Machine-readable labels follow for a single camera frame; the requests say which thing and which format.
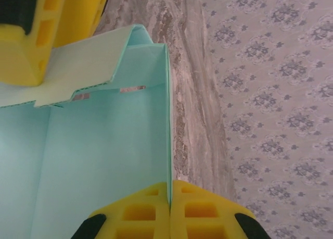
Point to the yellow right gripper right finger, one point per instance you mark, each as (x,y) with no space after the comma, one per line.
(203,213)

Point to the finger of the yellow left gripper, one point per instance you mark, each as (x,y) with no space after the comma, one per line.
(23,46)
(75,12)

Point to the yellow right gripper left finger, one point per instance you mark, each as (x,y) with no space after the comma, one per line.
(135,213)

